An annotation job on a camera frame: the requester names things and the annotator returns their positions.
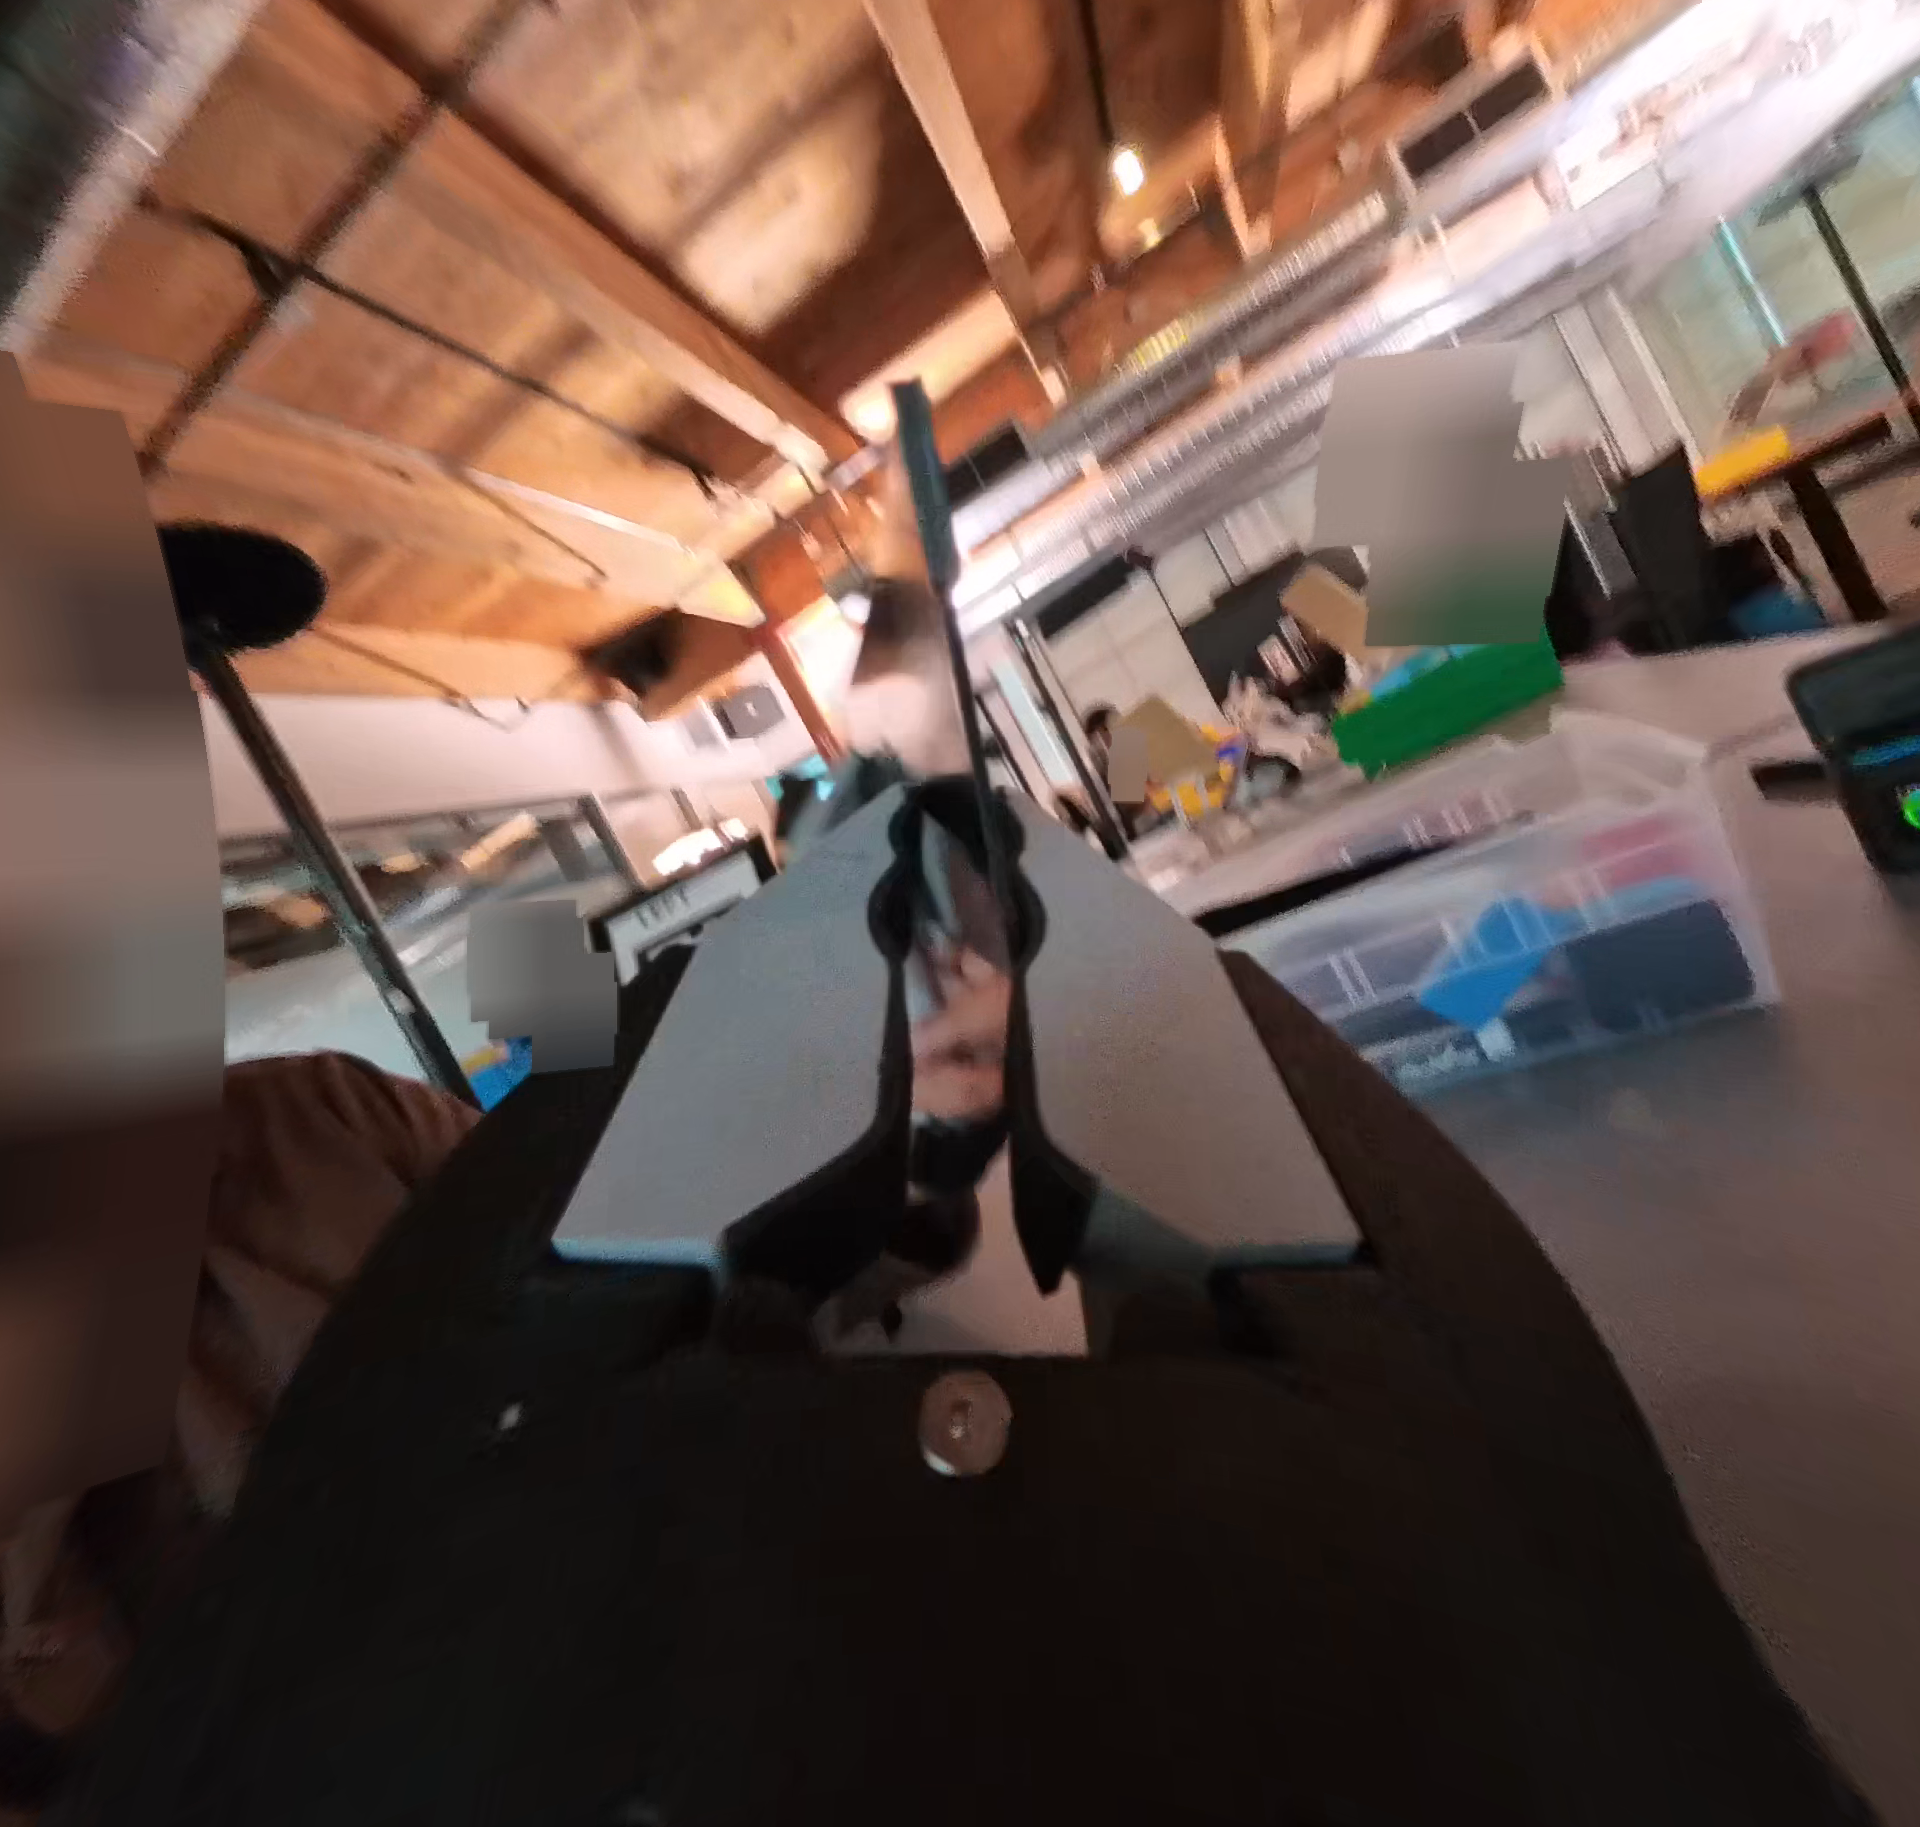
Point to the person's brown sweater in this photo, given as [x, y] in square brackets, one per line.
[92, 1601]

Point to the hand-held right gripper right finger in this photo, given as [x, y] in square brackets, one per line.
[1185, 1093]

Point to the blue box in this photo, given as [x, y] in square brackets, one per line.
[1486, 966]

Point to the wooden office desk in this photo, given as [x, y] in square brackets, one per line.
[1831, 448]

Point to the green plastic bin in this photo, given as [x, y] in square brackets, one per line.
[1441, 711]

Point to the ceiling spot light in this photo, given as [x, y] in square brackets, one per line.
[1127, 168]

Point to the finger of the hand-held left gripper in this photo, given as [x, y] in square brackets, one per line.
[928, 979]
[938, 881]

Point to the duct vent grille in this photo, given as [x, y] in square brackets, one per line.
[990, 463]
[1478, 109]

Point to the black floor lamp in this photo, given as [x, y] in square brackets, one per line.
[1839, 253]
[241, 582]

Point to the black power bank with display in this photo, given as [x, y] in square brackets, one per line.
[1868, 747]

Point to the black monitor screen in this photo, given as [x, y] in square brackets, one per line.
[1239, 626]

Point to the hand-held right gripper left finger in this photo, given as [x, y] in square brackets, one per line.
[750, 1093]

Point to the clear plastic storage bin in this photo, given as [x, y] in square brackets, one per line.
[1622, 821]

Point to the person's left hand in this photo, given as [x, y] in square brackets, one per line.
[969, 1038]

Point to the dark office chair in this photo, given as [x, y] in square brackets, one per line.
[1659, 552]

